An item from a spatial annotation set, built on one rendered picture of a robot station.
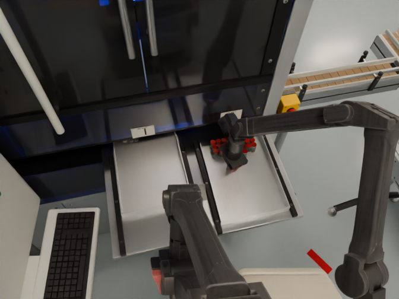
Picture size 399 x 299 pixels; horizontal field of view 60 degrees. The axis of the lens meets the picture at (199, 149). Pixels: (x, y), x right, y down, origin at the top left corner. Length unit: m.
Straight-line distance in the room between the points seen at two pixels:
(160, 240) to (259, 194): 0.40
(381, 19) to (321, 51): 0.79
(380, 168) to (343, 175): 1.73
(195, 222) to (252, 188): 0.73
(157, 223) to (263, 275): 0.59
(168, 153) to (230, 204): 0.33
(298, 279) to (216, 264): 0.29
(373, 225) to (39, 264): 1.09
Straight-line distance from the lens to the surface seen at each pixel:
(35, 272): 1.43
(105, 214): 1.92
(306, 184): 2.46
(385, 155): 0.85
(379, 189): 0.86
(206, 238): 0.60
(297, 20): 1.13
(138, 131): 1.31
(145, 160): 1.41
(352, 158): 2.69
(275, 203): 1.35
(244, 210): 1.32
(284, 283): 0.78
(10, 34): 0.91
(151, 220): 1.30
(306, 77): 1.69
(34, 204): 1.46
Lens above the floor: 2.09
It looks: 58 degrees down
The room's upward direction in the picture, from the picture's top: 2 degrees clockwise
